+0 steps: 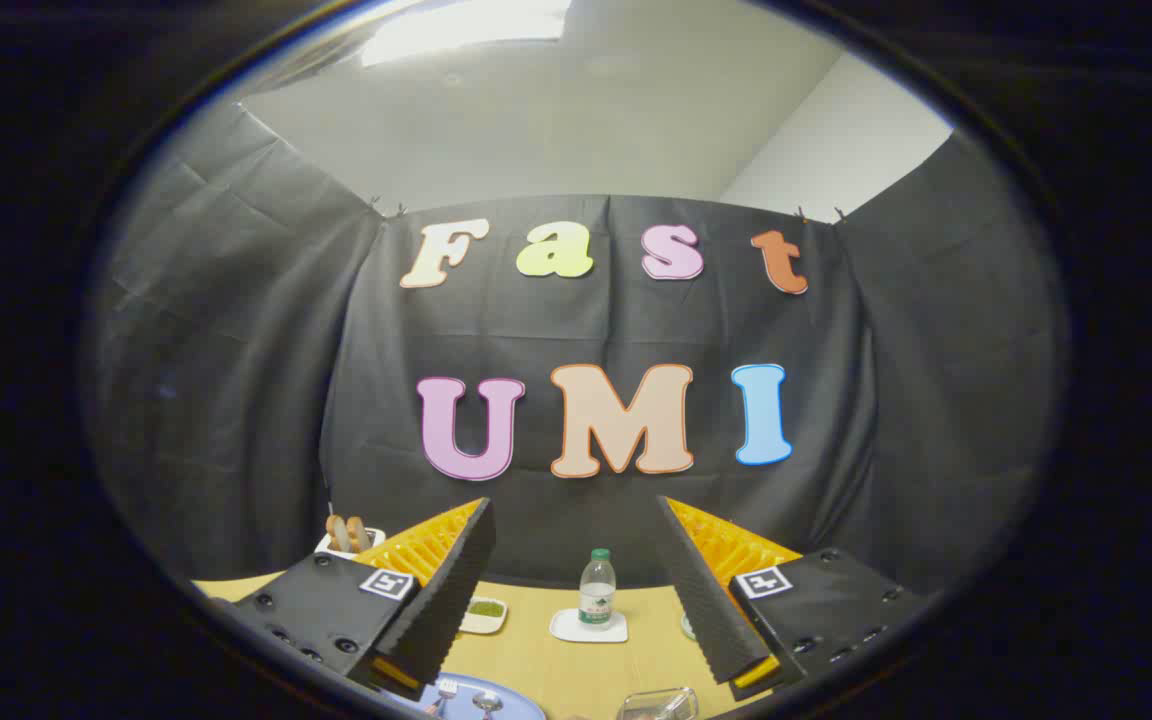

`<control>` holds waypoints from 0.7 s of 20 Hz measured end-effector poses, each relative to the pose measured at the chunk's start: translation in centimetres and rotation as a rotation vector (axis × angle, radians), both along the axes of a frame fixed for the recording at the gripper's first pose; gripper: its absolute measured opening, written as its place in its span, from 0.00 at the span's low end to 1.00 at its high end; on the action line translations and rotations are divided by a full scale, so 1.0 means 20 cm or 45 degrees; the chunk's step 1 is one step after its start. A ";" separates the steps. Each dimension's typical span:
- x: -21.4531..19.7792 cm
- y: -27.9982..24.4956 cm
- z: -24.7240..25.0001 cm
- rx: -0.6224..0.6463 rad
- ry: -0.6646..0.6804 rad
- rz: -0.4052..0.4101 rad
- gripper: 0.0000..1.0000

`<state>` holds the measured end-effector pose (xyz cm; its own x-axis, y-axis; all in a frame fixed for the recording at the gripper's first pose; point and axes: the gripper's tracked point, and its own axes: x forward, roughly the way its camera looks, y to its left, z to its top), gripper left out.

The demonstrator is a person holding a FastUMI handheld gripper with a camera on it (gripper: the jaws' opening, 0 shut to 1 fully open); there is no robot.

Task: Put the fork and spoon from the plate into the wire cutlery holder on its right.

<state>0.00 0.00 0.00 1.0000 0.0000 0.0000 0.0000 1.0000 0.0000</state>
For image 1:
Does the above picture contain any white divided dish with beans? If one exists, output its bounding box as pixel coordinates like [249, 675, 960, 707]
[458, 597, 509, 635]

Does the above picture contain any metal wire cutlery rack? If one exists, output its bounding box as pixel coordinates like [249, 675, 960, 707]
[616, 686, 699, 720]

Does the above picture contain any white toaster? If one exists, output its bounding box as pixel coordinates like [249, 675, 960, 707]
[314, 527, 387, 561]

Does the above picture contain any white coaster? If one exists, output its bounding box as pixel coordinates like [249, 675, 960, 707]
[549, 608, 629, 644]

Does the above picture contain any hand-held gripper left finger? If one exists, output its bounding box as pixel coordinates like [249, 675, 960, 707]
[206, 497, 497, 701]

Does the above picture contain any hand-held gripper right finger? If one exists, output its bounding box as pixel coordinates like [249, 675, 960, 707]
[658, 495, 927, 701]

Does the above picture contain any blue round plate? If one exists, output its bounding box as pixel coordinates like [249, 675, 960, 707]
[381, 673, 547, 720]

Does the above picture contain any clear water bottle green cap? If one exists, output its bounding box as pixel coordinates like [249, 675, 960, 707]
[578, 548, 618, 631]

